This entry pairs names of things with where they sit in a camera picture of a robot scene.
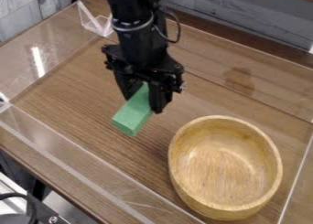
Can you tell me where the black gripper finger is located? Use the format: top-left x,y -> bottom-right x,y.
148,81 -> 174,114
113,71 -> 143,100

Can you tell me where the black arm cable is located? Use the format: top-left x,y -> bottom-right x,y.
154,7 -> 182,45

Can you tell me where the green rectangular block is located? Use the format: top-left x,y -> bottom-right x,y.
112,84 -> 152,136

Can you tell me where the clear acrylic corner bracket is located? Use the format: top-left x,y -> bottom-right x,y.
77,1 -> 113,37

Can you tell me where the brown wooden bowl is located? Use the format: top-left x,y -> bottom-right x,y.
167,115 -> 282,220

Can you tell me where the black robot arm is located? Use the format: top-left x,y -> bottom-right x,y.
101,0 -> 184,113

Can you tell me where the clear acrylic enclosure wall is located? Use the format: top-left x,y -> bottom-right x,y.
0,7 -> 313,224

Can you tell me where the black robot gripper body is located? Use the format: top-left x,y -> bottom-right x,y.
101,20 -> 183,93

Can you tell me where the black cable at bottom left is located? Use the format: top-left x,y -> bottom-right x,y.
0,192 -> 39,224

